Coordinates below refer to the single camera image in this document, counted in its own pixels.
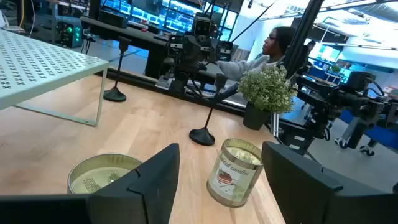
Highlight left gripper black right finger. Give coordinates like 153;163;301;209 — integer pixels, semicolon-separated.
261;141;398;224

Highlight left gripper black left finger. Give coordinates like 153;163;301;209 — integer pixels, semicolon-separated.
0;142;181;224

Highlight candle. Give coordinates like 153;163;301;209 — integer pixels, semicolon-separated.
67;153;144;195

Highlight black candlestick holder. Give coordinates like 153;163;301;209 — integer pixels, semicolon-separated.
103;36;132;103
188;73;229;147

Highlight large shiny metal canister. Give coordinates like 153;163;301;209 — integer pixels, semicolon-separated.
206;138;264;208

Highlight person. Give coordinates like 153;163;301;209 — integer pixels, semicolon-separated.
216;26;309;82

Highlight black background desk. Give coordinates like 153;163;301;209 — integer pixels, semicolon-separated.
80;15;170;79

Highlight green potted plant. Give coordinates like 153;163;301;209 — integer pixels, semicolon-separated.
237;63;299;131

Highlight black background robot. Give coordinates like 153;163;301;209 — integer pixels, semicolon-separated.
278;70;398;157

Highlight blue background bench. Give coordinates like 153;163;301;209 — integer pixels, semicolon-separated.
338;108;398;151

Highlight computer case with green lights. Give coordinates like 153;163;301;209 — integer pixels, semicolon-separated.
55;16;83;49

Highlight pale green perforated shelf riser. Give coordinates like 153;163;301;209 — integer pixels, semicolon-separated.
0;29;111;127

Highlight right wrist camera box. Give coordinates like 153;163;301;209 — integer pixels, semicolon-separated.
192;15;213;37

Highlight black table frame rail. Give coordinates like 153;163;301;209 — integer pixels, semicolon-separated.
95;68;247;118

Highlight black rig frame post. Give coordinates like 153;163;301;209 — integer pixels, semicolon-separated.
281;0;326;78

